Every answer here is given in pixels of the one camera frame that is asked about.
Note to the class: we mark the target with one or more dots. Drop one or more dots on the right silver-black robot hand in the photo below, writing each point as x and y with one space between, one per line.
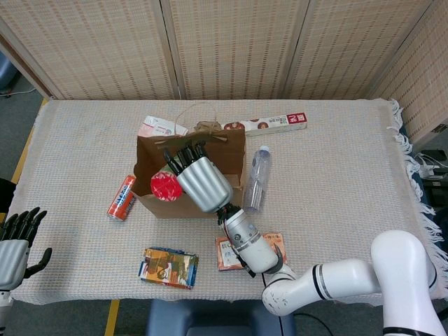
204 185

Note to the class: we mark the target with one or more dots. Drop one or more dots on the left silver-black robot hand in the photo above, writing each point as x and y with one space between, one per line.
15 245

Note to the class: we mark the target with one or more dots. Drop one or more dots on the red lidded cup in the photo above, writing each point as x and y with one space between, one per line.
164 187

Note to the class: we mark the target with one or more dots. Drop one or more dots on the clear plastic water bottle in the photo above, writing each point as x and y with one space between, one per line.
257 182

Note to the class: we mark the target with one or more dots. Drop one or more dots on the blue-orange cookie box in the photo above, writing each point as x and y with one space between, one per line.
222 260

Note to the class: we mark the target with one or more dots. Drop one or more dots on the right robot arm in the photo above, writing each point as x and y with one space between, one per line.
255 248

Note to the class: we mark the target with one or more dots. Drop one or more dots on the brown paper bag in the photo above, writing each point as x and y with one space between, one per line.
164 206

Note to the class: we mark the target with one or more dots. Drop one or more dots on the orange soda can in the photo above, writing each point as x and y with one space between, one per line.
122 197

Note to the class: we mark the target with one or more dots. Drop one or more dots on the yellow blue snack packet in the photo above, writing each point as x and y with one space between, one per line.
168 267

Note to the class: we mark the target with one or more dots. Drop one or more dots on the long white-red wrap box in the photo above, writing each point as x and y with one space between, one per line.
273 122

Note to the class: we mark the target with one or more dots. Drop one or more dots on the white-pink package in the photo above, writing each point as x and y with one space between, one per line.
154 127

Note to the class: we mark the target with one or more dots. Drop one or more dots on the beige woven tablecloth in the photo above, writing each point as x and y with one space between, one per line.
332 210

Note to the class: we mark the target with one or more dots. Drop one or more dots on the dark blue chair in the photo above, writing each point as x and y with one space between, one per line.
210 318

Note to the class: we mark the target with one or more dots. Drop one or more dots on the woven folding screen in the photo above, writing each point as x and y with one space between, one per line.
238 49

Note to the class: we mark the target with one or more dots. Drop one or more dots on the blue rounded seat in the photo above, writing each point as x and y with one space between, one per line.
5 71

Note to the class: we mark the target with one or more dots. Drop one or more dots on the white power strip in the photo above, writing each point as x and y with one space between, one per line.
434 171

